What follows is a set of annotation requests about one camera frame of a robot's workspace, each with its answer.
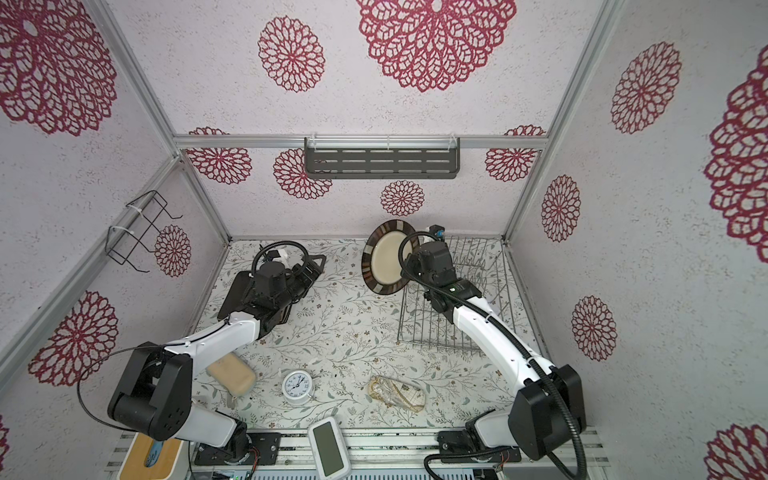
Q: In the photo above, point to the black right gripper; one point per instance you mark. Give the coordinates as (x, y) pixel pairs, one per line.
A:
(414, 260)

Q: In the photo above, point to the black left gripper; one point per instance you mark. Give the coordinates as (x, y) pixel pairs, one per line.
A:
(315, 270)

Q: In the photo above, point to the black round plate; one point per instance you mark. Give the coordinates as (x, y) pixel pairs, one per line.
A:
(380, 268)

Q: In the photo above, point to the black plate yellow rim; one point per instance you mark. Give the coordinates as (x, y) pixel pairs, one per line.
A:
(234, 299)

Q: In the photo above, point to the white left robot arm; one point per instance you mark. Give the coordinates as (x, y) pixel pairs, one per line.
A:
(154, 394)

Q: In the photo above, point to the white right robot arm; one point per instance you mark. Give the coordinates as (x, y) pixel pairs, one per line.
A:
(548, 407)

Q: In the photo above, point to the small white alarm clock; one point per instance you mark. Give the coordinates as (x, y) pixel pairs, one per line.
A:
(297, 387)

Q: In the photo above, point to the yellow sponge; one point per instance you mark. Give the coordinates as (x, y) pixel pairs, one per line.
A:
(233, 374)

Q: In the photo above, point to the clear plastic bag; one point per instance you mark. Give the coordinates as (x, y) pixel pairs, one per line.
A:
(396, 393)

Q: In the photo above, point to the white digital scale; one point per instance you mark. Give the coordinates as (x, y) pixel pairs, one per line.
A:
(329, 449)

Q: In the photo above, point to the chrome wire dish rack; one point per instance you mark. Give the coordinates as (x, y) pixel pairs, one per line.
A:
(463, 304)

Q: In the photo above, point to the grey wall shelf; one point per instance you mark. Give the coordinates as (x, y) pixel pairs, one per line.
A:
(378, 160)

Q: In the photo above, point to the black wire wall basket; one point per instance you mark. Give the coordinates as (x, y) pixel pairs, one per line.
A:
(127, 236)

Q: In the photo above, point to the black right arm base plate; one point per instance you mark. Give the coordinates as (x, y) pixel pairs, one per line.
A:
(460, 446)

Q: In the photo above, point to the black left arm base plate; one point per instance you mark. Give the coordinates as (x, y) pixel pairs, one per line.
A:
(252, 448)

